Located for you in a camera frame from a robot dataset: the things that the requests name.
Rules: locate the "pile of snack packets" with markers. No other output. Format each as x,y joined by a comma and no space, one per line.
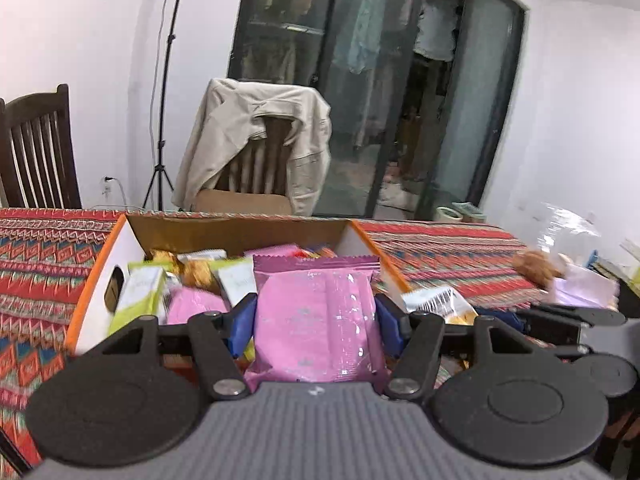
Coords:
145,290

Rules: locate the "wall socket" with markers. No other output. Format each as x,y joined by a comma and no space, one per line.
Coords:
107,187

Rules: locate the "sliding glass door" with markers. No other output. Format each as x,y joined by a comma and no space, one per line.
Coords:
350,110

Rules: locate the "wooden chair under jacket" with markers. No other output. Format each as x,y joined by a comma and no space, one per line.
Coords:
260,165

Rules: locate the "red cardboard box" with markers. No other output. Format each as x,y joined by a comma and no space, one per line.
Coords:
210,232

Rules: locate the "purple tissue pack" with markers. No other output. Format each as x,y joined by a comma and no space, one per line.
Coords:
587,287

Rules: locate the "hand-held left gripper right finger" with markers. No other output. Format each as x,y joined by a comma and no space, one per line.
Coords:
390,327

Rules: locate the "brown lumpy object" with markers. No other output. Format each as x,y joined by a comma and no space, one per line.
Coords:
537,264

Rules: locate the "beige jacket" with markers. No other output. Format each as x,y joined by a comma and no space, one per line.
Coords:
225,120

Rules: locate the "white yellow snack packet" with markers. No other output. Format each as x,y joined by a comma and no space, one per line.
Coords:
440,305

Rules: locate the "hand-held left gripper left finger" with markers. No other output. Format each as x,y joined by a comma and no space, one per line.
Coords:
242,324

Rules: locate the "patterned red tablecloth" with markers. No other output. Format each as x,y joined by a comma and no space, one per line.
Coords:
40,270

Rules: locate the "pink snack packet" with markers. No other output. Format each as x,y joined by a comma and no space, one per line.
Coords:
315,320

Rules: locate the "clear plastic bag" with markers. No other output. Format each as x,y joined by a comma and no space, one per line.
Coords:
565,230

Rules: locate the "white hanging garment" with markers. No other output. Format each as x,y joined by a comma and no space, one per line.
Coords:
435,30

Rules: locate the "studio lamp on stand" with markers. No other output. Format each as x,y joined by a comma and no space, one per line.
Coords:
165,85

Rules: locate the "pale blue hanging garment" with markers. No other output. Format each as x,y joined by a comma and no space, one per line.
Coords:
362,30

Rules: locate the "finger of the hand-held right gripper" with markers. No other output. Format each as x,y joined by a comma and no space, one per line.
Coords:
510,319
555,339

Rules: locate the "dark wooden chair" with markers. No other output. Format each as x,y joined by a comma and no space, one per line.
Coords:
35,155

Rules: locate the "pale green container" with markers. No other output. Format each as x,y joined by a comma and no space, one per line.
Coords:
460,212

